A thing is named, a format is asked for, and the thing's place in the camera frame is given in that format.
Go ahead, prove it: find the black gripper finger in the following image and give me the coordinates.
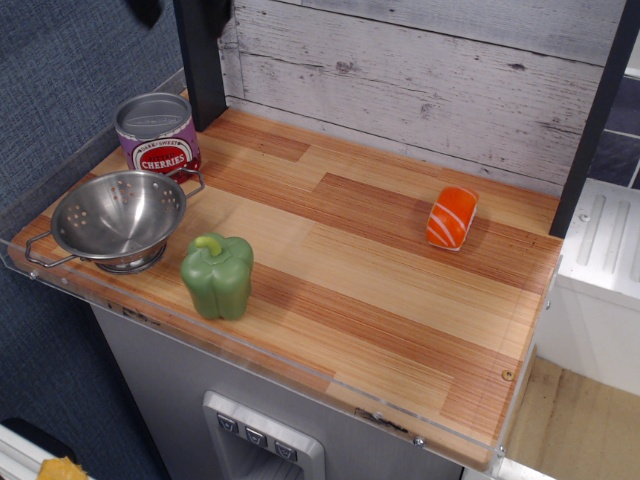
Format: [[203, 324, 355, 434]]
[[209, 0, 233, 36], [126, 0, 162, 28]]

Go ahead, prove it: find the silver metal colander bowl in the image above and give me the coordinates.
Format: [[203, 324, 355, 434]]
[[25, 168, 206, 274]]

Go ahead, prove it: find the cherries toy can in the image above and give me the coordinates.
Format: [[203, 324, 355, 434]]
[[113, 92, 201, 183]]

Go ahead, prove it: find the green toy bell pepper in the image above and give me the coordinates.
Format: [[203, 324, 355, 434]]
[[180, 233, 254, 320]]

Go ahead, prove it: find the orange salmon sushi toy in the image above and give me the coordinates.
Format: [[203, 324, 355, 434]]
[[426, 186, 479, 251]]

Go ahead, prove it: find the grey toy fridge cabinet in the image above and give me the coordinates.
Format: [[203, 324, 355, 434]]
[[94, 307, 463, 479]]

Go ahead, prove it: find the yellow black object bottom left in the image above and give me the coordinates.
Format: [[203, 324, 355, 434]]
[[1, 417, 91, 480]]

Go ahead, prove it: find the white toy sink counter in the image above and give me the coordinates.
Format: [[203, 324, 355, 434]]
[[535, 179, 639, 394]]

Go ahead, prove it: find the dark right shelf post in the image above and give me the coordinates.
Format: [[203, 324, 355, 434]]
[[549, 0, 639, 239]]

